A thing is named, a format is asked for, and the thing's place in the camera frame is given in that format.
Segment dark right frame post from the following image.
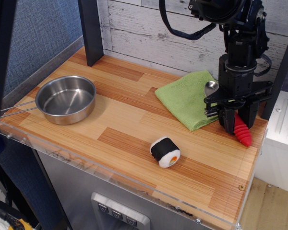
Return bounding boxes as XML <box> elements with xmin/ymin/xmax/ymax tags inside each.
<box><xmin>261</xmin><ymin>46</ymin><xmax>288</xmax><ymax>120</ymax></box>

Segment red handled metal spoon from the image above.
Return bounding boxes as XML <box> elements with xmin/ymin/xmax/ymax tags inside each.
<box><xmin>204</xmin><ymin>81</ymin><xmax>252</xmax><ymax>147</ymax></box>

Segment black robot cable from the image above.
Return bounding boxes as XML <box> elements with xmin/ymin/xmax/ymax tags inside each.
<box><xmin>158</xmin><ymin>0</ymin><xmax>218</xmax><ymax>41</ymax></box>

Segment clear acrylic table guard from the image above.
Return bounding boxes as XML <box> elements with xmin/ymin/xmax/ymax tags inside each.
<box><xmin>0</xmin><ymin>114</ymin><xmax>267</xmax><ymax>230</ymax></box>

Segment green folded cloth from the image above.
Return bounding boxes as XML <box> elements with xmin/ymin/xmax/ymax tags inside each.
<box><xmin>155</xmin><ymin>70</ymin><xmax>218</xmax><ymax>131</ymax></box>

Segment white metal side unit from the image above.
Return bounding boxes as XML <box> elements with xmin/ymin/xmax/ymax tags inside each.
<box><xmin>254</xmin><ymin>91</ymin><xmax>288</xmax><ymax>191</ymax></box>

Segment dark left frame post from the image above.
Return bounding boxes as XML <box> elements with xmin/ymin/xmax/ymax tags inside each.
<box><xmin>78</xmin><ymin>0</ymin><xmax>104</xmax><ymax>67</ymax></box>

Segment silver button control panel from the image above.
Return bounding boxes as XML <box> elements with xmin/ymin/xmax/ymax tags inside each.
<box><xmin>91</xmin><ymin>192</ymin><xmax>151</xmax><ymax>230</ymax></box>

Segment dark frame post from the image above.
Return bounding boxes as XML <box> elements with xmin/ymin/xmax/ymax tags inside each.
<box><xmin>261</xmin><ymin>46</ymin><xmax>288</xmax><ymax>120</ymax></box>
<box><xmin>78</xmin><ymin>0</ymin><xmax>104</xmax><ymax>67</ymax></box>

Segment stainless steel pot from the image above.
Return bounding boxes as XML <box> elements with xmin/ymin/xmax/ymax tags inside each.
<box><xmin>0</xmin><ymin>75</ymin><xmax>96</xmax><ymax>125</ymax></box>

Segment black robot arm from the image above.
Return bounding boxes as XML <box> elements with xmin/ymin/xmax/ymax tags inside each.
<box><xmin>189</xmin><ymin>0</ymin><xmax>273</xmax><ymax>134</ymax></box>

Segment yellow black bag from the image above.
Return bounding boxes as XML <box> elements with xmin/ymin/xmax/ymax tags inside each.
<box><xmin>0</xmin><ymin>209</ymin><xmax>34</xmax><ymax>230</ymax></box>

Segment plush sushi roll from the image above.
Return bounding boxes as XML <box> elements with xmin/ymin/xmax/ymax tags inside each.
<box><xmin>150</xmin><ymin>137</ymin><xmax>181</xmax><ymax>168</ymax></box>

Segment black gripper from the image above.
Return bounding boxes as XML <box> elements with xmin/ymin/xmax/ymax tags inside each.
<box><xmin>204</xmin><ymin>54</ymin><xmax>273</xmax><ymax>134</ymax></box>

